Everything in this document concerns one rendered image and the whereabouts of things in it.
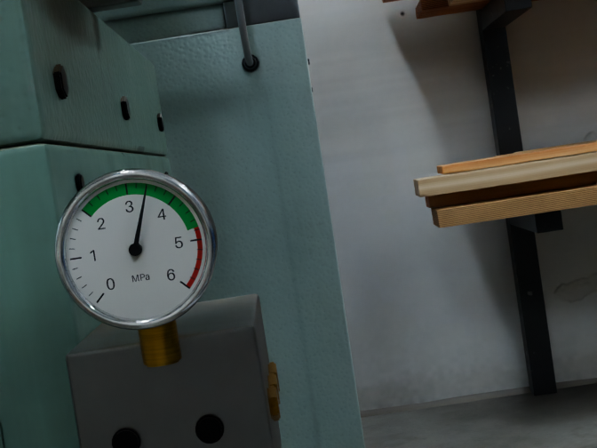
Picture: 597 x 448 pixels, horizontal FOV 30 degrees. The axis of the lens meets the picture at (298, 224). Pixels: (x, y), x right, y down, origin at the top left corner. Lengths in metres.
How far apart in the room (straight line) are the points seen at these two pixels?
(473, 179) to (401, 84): 0.56
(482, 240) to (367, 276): 0.32
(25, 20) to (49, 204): 0.08
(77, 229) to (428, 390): 2.59
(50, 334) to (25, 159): 0.08
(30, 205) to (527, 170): 2.03
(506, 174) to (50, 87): 1.99
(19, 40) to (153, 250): 0.13
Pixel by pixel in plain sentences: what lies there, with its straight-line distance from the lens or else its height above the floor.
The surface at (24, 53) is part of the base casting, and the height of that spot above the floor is 0.75.
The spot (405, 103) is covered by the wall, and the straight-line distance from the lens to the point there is 2.94.
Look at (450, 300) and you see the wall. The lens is 2.97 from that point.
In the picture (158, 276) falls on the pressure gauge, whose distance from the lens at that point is 0.44.
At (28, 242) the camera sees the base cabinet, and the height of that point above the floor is 0.67.
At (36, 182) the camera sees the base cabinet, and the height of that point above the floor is 0.69.
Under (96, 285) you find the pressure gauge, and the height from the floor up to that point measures 0.65.
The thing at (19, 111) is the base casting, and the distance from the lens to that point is 0.51.
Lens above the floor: 0.68
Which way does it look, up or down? 3 degrees down
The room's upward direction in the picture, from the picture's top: 9 degrees counter-clockwise
